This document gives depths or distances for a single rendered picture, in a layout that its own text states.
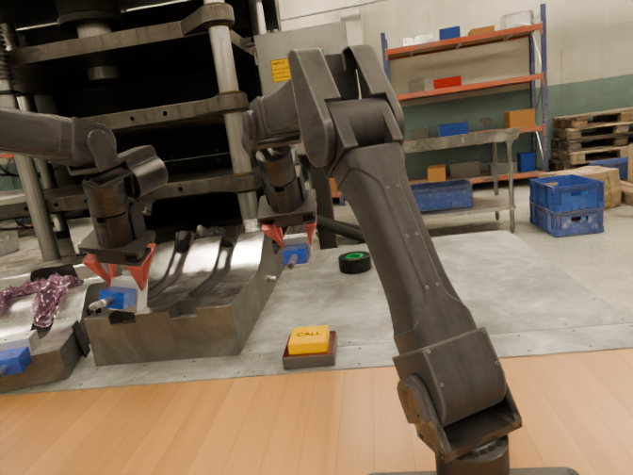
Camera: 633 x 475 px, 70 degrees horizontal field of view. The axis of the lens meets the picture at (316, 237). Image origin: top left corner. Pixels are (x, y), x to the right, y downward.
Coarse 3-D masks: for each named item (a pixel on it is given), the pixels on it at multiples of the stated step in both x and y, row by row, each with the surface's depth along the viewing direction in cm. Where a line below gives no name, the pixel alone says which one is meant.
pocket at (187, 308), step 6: (192, 300) 80; (198, 300) 80; (174, 306) 79; (180, 306) 80; (186, 306) 80; (192, 306) 80; (198, 306) 80; (174, 312) 79; (180, 312) 81; (186, 312) 80; (192, 312) 80; (174, 318) 76; (180, 318) 76; (186, 318) 76
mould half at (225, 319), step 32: (160, 256) 103; (192, 256) 102; (256, 256) 98; (192, 288) 87; (224, 288) 84; (256, 288) 92; (96, 320) 77; (160, 320) 76; (192, 320) 76; (224, 320) 75; (256, 320) 89; (96, 352) 79; (128, 352) 78; (160, 352) 78; (192, 352) 77; (224, 352) 77
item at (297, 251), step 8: (288, 240) 85; (296, 240) 85; (304, 240) 84; (288, 248) 82; (296, 248) 82; (304, 248) 81; (312, 248) 87; (288, 256) 81; (296, 256) 80; (304, 256) 81; (312, 256) 86; (288, 264) 77; (296, 264) 82; (304, 264) 86
